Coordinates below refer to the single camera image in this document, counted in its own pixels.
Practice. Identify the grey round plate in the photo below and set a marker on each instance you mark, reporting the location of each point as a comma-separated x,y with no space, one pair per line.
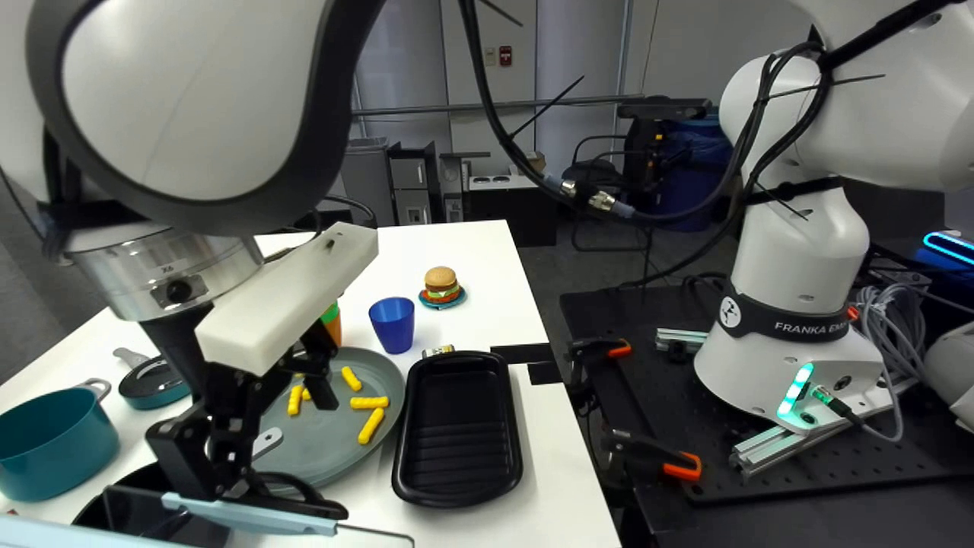
321,445

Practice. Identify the blue plastic cup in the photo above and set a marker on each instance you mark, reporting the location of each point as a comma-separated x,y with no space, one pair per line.
393,324

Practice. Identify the green and orange cup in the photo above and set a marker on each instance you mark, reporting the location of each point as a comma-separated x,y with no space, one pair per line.
333,324

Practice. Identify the teal pot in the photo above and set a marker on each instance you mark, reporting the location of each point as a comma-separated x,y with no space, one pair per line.
55,443

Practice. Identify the black pot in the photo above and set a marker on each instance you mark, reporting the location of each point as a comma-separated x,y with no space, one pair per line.
133,506

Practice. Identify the orange handled clamp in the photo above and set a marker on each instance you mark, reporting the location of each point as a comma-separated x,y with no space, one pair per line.
656,454
602,348

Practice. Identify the teal pot lid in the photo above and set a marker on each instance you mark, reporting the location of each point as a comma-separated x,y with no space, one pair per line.
150,381

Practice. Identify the toy hamburger on blue plate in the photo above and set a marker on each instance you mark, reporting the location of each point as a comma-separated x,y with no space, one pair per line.
442,287

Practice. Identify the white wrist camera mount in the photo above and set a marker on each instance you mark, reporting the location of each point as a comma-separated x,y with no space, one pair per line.
262,316

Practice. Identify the orange handled clamp front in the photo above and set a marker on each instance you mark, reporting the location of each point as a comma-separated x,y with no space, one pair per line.
656,454

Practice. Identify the orange handled clamp rear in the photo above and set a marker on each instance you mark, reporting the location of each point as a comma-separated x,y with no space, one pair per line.
602,348

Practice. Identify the black rectangular grill tray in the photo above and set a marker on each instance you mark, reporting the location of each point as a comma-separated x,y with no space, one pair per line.
458,443

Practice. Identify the blue barrel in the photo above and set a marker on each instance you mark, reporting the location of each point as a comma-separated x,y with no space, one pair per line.
685,166

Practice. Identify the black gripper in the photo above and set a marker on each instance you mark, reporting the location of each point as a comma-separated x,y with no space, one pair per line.
207,448

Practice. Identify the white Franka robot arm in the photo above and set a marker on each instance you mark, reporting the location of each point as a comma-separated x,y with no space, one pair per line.
224,120

